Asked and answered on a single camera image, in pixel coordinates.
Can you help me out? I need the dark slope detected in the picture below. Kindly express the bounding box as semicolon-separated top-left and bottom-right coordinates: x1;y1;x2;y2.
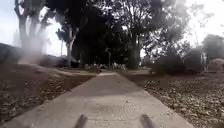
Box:
0;42;68;68

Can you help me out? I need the leaf-strewn mulch ground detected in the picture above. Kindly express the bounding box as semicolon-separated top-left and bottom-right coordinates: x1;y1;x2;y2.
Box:
0;63;98;126
114;68;224;128

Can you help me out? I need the robot's own part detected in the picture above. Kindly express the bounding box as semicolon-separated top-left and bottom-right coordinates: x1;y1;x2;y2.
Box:
139;113;156;128
73;114;88;128

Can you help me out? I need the row of trees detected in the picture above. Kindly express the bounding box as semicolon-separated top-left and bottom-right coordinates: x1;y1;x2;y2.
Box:
13;0;204;71

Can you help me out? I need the grey concrete path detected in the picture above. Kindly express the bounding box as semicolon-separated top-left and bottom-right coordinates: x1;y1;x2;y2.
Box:
0;69;196;128

